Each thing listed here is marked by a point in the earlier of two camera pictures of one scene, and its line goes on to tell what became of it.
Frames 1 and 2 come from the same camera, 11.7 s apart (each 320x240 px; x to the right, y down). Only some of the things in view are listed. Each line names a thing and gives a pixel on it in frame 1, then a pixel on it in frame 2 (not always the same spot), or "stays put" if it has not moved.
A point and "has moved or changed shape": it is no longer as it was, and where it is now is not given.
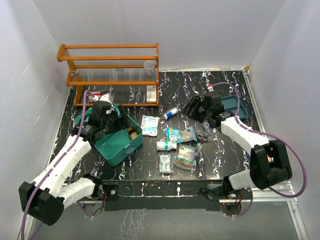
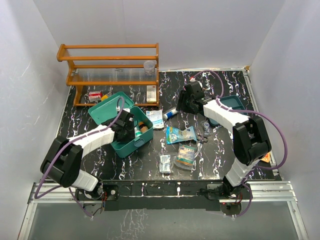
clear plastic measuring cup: (149, 66) stays put
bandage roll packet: (185, 158) stays put
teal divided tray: (230, 103) stays put
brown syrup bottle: (133, 134) has moved or changed shape
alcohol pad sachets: (165, 165) stays put
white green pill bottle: (165, 145) -> (137, 132)
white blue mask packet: (149, 125) -> (156, 117)
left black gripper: (124, 122) -> (130, 136)
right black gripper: (195, 102) -> (181, 107)
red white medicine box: (95, 96) stays put
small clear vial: (206, 129) stays put
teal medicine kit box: (83, 116) -> (104, 111)
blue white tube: (167, 115) stays put
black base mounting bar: (202, 195) stays put
